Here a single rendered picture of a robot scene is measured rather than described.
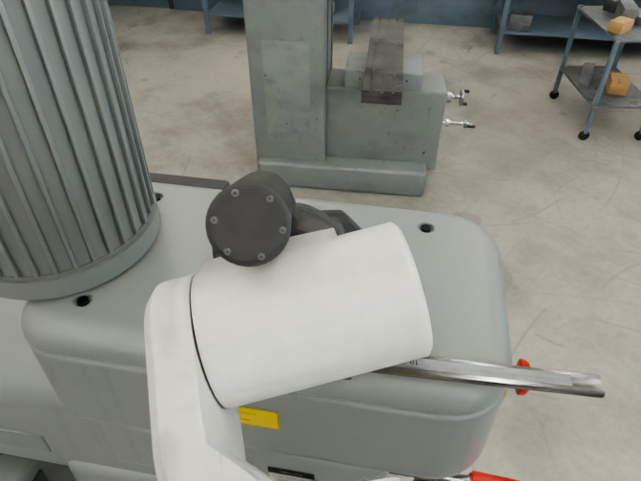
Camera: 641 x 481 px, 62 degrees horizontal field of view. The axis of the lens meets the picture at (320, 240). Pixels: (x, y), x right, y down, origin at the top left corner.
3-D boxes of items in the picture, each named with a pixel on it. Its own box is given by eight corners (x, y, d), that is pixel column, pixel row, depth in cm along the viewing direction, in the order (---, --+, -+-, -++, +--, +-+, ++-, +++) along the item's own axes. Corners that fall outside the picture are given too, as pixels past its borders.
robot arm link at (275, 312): (399, 318, 34) (450, 403, 23) (236, 361, 34) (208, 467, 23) (357, 143, 32) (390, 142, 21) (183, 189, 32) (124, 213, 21)
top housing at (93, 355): (475, 305, 73) (501, 211, 62) (485, 499, 53) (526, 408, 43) (148, 262, 79) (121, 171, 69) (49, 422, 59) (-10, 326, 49)
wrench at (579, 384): (594, 369, 45) (597, 363, 45) (607, 410, 42) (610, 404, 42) (309, 339, 48) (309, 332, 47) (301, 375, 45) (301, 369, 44)
